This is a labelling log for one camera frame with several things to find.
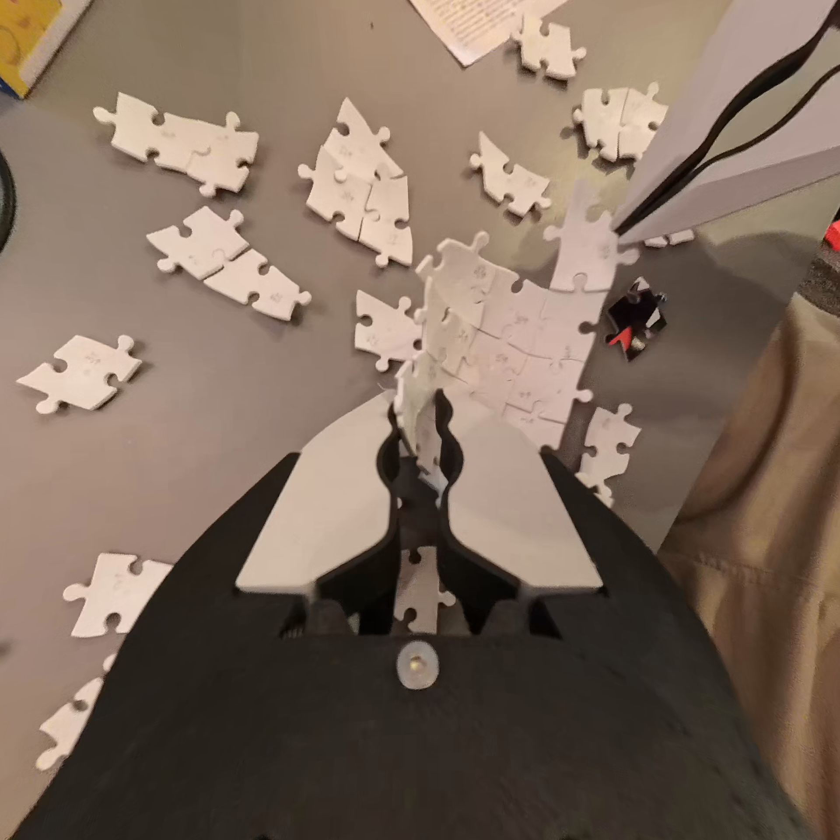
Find dark printed puzzle piece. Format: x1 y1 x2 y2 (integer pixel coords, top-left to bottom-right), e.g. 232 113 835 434
605 277 669 363

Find single white puzzle piece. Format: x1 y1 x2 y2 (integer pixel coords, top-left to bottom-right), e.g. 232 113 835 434
543 178 641 294

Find white instruction leaflet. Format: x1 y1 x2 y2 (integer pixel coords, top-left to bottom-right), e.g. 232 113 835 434
407 0 572 68

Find person's beige trousers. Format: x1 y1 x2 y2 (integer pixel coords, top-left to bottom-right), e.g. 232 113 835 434
656 289 840 840

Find white puzzle pieces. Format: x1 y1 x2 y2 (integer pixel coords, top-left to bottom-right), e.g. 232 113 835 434
16 10 695 772

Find blue puzzle box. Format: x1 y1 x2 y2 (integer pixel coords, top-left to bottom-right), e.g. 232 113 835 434
0 0 93 99

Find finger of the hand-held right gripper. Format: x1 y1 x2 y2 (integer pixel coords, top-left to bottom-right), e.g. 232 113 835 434
613 0 840 231
616 33 840 237

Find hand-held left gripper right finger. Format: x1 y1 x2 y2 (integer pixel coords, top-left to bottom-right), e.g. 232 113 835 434
434 388 605 621

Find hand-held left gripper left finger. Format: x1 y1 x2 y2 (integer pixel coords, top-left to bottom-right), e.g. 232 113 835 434
235 397 403 614

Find assembled white puzzle ball section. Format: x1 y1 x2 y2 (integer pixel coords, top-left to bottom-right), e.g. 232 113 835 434
394 230 599 490

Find black round puzzle stand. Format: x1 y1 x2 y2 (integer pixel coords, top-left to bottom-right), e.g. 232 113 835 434
0 147 17 253

